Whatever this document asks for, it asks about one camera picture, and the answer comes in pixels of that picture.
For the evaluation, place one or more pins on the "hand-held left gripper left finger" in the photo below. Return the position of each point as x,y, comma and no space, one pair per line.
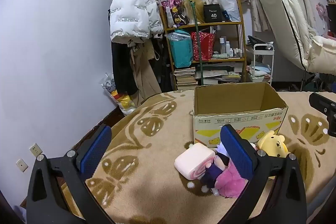
95,150

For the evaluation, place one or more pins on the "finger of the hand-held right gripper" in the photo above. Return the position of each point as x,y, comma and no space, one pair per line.
319,103

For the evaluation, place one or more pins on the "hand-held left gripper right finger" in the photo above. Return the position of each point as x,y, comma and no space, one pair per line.
236,153

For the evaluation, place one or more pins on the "purple-haired plush doll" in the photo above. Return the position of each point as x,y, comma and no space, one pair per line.
212,174

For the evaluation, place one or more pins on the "pink fluffy plush toy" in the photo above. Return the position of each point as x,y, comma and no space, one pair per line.
231,184

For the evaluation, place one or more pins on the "yellow dog plush toy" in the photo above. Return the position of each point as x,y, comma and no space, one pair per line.
270,145

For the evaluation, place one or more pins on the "printed cardboard box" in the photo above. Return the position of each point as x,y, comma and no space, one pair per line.
210,121

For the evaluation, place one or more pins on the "pink roll cake plush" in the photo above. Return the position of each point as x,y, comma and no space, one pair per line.
191,158

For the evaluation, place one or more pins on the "plastic bag of toys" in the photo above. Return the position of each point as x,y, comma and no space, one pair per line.
118,98

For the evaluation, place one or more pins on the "beige patterned blanket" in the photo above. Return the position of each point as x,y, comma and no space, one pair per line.
147,187

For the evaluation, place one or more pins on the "white trolley cart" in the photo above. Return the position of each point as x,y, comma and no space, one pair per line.
258,71

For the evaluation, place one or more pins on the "pile of magazines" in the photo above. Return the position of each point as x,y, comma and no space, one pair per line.
220,74

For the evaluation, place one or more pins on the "black hanging garment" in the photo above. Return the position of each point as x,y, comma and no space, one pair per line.
122,69

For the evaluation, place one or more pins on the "black screen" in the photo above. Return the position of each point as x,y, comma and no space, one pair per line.
331,16

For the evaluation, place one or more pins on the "stack of books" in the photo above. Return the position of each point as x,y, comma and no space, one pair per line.
185,79

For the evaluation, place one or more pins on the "beige hanging trousers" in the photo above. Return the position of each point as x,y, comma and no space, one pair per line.
144,74

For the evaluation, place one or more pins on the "pink desk fan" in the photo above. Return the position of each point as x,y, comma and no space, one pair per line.
322,10

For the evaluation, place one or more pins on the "cream padded lounge chair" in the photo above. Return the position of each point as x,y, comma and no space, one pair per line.
283,14

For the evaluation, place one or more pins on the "wooden shelf rack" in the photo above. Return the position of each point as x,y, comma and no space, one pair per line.
242,37

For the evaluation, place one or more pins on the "row of small bottles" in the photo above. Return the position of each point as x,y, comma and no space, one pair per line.
232,52

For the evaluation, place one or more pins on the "black hanging bag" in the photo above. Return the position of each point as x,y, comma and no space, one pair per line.
164,66

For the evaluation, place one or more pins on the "green pole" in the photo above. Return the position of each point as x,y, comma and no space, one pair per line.
199,50

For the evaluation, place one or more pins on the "red patterned bag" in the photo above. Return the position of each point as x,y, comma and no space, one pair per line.
203,47

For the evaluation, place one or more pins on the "teal paper bag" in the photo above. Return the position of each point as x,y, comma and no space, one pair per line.
181,50

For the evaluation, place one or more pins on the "clear plastic bag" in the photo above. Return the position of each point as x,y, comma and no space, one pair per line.
228,3

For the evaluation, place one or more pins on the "black box white print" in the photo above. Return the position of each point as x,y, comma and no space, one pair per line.
213,14

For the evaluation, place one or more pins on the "white puffer jacket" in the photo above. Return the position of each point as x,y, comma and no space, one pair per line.
128,8

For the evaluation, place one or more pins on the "blonde wig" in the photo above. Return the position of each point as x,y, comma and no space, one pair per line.
199,11

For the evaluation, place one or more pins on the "black pink printed bag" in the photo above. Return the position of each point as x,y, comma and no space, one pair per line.
174,10

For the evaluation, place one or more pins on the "white wall socket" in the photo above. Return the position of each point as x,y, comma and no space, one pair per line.
35,150
22,165

